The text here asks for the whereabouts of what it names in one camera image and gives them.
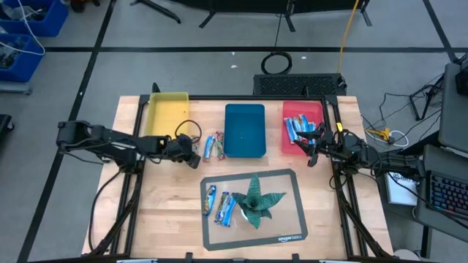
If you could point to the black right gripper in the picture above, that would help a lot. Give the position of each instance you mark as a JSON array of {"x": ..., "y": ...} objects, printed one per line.
[{"x": 327, "y": 144}]

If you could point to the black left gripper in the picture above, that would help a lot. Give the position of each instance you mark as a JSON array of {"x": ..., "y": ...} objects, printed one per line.
[{"x": 181, "y": 149}]

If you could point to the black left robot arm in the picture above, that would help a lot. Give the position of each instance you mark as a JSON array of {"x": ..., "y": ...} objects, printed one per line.
[{"x": 109, "y": 142}]

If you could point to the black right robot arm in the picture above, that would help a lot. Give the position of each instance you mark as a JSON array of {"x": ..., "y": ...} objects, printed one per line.
[{"x": 365, "y": 153}]

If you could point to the green red granola bar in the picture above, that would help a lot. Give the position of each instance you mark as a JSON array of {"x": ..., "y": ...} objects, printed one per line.
[{"x": 220, "y": 146}]

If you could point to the red plastic bin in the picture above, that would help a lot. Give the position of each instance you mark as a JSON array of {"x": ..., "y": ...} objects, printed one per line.
[{"x": 289, "y": 109}]

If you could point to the yellow plastic bin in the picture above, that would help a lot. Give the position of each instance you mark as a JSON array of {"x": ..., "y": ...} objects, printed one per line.
[{"x": 168, "y": 113}]

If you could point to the black perforated case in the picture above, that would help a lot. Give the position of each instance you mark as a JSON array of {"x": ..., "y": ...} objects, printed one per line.
[{"x": 300, "y": 84}]

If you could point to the blue plastic bin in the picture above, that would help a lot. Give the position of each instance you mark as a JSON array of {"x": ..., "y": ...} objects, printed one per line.
[{"x": 245, "y": 131}]

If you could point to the green snake plant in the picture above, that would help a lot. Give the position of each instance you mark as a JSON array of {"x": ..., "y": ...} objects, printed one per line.
[{"x": 254, "y": 199}]

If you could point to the yellow power strip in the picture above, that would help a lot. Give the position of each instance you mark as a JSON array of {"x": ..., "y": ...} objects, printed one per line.
[{"x": 382, "y": 133}]

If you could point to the white plant pot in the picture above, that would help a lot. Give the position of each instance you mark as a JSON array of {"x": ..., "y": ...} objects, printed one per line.
[{"x": 244, "y": 216}]

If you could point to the silicone baking mat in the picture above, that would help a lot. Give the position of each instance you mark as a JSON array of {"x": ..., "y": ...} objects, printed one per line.
[{"x": 278, "y": 226}]

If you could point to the white box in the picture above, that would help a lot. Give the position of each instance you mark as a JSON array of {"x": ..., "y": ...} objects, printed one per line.
[{"x": 400, "y": 191}]

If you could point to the grey keyboard desk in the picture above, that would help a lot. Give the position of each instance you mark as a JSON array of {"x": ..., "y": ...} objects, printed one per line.
[{"x": 420, "y": 215}]

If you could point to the backlit black keyboard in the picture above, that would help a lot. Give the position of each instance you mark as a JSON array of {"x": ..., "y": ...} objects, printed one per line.
[{"x": 449, "y": 193}]

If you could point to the white round object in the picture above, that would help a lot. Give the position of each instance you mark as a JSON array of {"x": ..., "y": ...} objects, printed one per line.
[{"x": 406, "y": 256}]

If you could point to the black stand leg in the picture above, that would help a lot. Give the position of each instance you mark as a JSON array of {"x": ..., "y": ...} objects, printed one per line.
[{"x": 161, "y": 12}]

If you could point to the black floor object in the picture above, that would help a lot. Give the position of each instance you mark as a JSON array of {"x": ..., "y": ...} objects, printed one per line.
[{"x": 4, "y": 126}]

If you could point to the blue storage crate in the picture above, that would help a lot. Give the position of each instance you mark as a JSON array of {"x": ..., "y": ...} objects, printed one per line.
[
  {"x": 55, "y": 22},
  {"x": 25, "y": 62}
]

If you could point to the black aluminium table frame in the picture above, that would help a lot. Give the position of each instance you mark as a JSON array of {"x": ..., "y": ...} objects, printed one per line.
[{"x": 256, "y": 97}]

